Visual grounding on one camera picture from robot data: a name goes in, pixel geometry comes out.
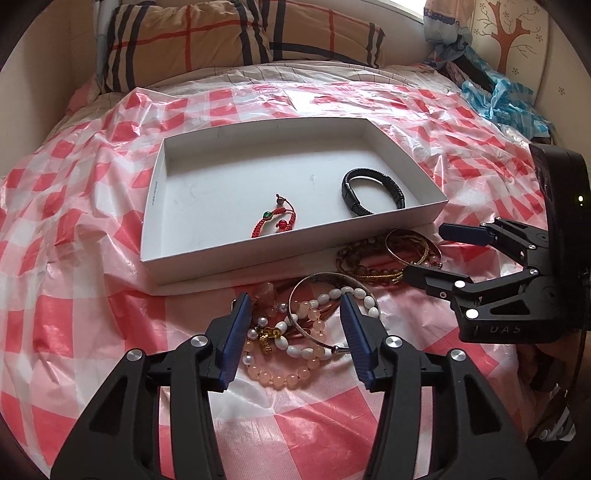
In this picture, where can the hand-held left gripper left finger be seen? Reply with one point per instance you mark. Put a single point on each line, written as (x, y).
(235, 341)

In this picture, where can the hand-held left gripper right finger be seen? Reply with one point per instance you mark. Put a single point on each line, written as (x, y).
(358, 341)

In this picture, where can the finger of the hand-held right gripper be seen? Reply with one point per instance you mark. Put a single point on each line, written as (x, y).
(429, 279)
(461, 232)

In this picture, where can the silver bangle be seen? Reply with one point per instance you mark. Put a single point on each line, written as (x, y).
(330, 275)

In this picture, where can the white cardboard box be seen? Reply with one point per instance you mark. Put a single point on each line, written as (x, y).
(258, 184)

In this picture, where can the thin gold bangles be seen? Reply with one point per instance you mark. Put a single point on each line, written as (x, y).
(418, 242)

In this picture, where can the blue plastic bag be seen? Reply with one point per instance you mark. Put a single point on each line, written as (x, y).
(503, 99)

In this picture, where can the red checkered plastic sheet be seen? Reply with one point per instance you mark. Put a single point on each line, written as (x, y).
(92, 323)

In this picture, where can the dark clothes pile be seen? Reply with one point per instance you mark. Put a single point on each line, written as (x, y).
(475, 74)

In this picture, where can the beige tree print panel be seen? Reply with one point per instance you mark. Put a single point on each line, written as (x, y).
(517, 27)

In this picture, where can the striped white quilt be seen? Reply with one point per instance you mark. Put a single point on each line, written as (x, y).
(277, 74)

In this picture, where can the plaid pillow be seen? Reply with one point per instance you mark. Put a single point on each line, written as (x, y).
(184, 41)
(323, 27)

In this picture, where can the pink cloth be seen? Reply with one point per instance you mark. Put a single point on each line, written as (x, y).
(81, 99)

